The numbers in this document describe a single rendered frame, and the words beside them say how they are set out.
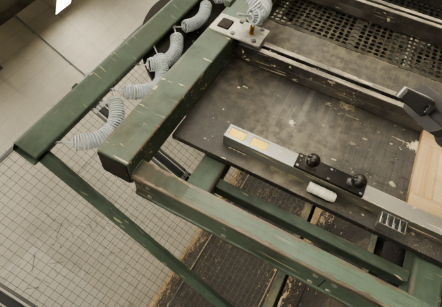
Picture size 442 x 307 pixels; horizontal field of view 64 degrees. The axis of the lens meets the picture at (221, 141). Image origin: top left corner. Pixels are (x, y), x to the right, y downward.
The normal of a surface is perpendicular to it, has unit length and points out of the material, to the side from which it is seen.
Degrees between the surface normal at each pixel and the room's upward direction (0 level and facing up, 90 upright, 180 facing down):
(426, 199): 59
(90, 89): 90
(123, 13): 90
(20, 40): 90
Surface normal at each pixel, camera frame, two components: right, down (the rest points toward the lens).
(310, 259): 0.07, -0.58
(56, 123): 0.51, -0.29
